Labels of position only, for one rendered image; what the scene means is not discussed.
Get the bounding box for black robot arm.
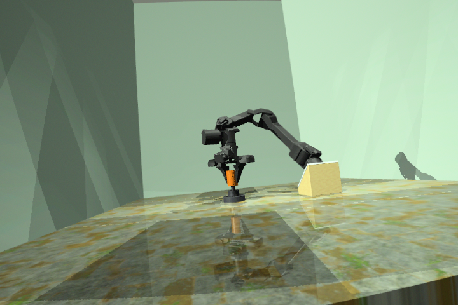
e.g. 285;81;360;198
201;108;323;169

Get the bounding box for orange knob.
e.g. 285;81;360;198
226;170;238;186

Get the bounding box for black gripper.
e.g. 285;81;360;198
208;143;255;183

